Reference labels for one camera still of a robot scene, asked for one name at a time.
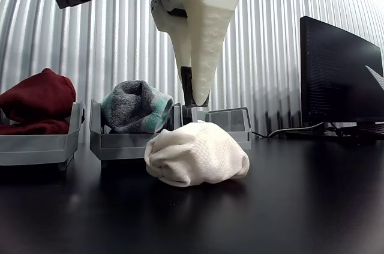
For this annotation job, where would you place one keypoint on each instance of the white sock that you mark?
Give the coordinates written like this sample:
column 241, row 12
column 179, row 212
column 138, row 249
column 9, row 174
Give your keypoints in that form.
column 198, row 155

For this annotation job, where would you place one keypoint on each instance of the teal and grey sock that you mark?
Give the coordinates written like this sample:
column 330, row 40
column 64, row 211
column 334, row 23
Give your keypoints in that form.
column 135, row 107

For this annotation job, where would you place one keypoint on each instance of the red sock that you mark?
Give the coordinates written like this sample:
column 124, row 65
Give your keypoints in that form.
column 36, row 101

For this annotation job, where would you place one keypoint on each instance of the grey plastic bin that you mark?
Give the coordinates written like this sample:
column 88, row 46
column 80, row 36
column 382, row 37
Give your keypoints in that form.
column 120, row 146
column 237, row 122
column 36, row 149

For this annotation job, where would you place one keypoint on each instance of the black computer monitor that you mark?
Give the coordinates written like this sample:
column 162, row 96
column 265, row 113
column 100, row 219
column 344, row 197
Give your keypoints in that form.
column 336, row 80

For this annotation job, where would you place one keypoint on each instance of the open laptop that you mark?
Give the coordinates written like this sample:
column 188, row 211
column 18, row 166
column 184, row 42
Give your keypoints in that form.
column 378, row 78

